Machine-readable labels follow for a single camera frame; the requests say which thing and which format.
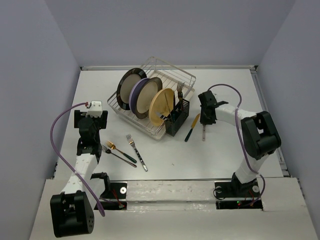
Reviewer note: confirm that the black rimmed plate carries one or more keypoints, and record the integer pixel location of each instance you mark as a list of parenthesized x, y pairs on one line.
[(126, 84)]

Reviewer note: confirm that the yellow plate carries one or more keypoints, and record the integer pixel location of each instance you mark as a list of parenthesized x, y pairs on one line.
[(158, 104)]

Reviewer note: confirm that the dark fork thin handle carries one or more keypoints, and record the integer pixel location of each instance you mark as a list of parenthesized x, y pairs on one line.
[(108, 151)]

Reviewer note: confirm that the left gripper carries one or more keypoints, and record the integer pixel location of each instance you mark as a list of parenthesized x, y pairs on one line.
[(100, 121)]

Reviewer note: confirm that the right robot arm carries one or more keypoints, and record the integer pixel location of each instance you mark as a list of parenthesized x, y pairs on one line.
[(259, 137)]

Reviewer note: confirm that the knife dark handle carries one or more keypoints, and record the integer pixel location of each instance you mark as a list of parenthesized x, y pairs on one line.
[(159, 118)]

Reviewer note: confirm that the grey brown plate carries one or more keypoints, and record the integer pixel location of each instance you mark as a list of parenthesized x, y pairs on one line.
[(145, 96)]

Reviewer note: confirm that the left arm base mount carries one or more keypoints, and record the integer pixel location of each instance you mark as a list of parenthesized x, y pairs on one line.
[(112, 193)]

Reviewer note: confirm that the grey knife slim handle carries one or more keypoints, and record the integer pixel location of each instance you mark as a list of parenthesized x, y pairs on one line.
[(166, 99)]

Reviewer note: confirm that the silver fork perforated handle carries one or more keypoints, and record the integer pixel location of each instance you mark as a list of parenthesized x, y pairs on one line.
[(133, 145)]

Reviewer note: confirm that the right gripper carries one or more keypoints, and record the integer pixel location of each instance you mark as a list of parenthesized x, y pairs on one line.
[(204, 121)]

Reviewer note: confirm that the gold fork green handle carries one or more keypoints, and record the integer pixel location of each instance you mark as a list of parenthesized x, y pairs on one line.
[(113, 147)]

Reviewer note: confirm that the purple plate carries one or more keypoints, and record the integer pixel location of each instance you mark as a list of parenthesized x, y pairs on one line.
[(135, 93)]

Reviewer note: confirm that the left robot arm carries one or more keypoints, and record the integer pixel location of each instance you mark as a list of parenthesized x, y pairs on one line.
[(72, 210)]

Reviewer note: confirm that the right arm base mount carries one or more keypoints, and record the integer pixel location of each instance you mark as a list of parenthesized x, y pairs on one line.
[(234, 195)]

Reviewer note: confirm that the black utensil caddy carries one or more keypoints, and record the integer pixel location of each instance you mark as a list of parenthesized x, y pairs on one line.
[(177, 117)]

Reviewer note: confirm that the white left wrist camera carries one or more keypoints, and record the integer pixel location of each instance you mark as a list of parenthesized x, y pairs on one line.
[(94, 109)]

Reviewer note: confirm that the gold knife green handle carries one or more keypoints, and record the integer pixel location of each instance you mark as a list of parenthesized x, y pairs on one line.
[(192, 127)]

